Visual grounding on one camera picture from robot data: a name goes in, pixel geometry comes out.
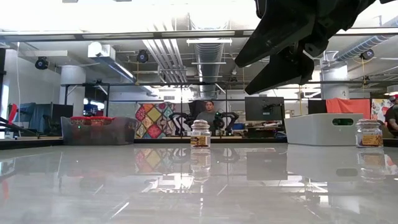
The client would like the white round column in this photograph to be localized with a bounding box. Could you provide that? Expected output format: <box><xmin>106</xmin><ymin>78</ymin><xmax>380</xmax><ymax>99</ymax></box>
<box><xmin>60</xmin><ymin>65</ymin><xmax>86</xmax><ymax>116</ymax></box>
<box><xmin>320</xmin><ymin>58</ymin><xmax>349</xmax><ymax>100</ymax></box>

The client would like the black aluminium table frame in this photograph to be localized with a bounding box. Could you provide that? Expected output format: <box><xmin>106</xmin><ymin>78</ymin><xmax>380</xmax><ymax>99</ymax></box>
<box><xmin>0</xmin><ymin>138</ymin><xmax>289</xmax><ymax>151</ymax></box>

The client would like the floral patterned cloth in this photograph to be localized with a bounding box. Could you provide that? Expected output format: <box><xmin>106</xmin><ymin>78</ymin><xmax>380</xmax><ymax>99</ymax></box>
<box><xmin>371</xmin><ymin>98</ymin><xmax>389</xmax><ymax>122</ymax></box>

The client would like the black overhead frame bar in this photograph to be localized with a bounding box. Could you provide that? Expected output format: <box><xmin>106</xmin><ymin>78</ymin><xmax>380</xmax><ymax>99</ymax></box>
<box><xmin>0</xmin><ymin>29</ymin><xmax>398</xmax><ymax>41</ymax></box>

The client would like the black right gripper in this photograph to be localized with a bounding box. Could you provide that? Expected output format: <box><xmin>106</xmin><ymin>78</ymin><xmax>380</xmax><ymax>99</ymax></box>
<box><xmin>234</xmin><ymin>0</ymin><xmax>377</xmax><ymax>96</ymax></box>

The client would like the white plastic bin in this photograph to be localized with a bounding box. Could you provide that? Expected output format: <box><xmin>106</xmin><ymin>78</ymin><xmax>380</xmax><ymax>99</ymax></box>
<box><xmin>284</xmin><ymin>113</ymin><xmax>364</xmax><ymax>146</ymax></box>

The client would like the white ceiling unit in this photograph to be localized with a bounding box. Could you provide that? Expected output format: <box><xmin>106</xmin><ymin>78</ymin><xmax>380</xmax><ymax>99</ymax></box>
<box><xmin>87</xmin><ymin>42</ymin><xmax>116</xmax><ymax>60</ymax></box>

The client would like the colourful patchwork quilt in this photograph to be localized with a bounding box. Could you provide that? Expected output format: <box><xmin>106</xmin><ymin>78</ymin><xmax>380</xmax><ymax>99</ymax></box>
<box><xmin>135</xmin><ymin>102</ymin><xmax>177</xmax><ymax>139</ymax></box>

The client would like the orange cloth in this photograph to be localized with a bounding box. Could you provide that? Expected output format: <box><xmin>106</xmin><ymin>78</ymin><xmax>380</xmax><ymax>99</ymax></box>
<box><xmin>325</xmin><ymin>98</ymin><xmax>371</xmax><ymax>114</ymax></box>

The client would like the silver ventilation duct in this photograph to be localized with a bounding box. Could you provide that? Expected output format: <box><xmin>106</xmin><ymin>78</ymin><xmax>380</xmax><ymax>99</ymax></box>
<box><xmin>194</xmin><ymin>42</ymin><xmax>225</xmax><ymax>98</ymax></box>

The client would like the striped ceiling duct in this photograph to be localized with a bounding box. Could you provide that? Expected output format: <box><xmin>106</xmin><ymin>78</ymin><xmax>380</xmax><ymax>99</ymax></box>
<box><xmin>334</xmin><ymin>17</ymin><xmax>398</xmax><ymax>62</ymax></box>

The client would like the dark grey plastic bin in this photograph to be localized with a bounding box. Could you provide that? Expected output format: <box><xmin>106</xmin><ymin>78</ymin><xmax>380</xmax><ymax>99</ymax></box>
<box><xmin>60</xmin><ymin>116</ymin><xmax>137</xmax><ymax>146</ymax></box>

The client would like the glass spice jar cork lid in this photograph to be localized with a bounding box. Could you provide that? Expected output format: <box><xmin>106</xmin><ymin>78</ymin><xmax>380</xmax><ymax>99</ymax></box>
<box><xmin>356</xmin><ymin>119</ymin><xmax>384</xmax><ymax>148</ymax></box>
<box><xmin>190</xmin><ymin>119</ymin><xmax>211</xmax><ymax>149</ymax></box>

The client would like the black computer monitor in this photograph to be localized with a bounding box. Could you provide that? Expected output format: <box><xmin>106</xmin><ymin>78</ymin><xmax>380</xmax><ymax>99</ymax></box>
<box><xmin>244</xmin><ymin>96</ymin><xmax>285</xmax><ymax>122</ymax></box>

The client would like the person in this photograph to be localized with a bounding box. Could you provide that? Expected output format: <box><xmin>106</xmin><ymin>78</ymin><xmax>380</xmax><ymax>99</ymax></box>
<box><xmin>196</xmin><ymin>100</ymin><xmax>218</xmax><ymax>131</ymax></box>
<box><xmin>384</xmin><ymin>94</ymin><xmax>398</xmax><ymax>138</ymax></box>

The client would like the black flat panel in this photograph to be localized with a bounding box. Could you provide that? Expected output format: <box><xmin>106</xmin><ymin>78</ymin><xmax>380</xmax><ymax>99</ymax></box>
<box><xmin>307</xmin><ymin>99</ymin><xmax>327</xmax><ymax>115</ymax></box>

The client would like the black ceiling camera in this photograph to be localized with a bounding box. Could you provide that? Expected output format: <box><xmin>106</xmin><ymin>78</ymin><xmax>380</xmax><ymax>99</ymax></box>
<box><xmin>136</xmin><ymin>49</ymin><xmax>149</xmax><ymax>63</ymax></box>
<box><xmin>34</xmin><ymin>56</ymin><xmax>50</xmax><ymax>70</ymax></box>
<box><xmin>359</xmin><ymin>49</ymin><xmax>375</xmax><ymax>61</ymax></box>

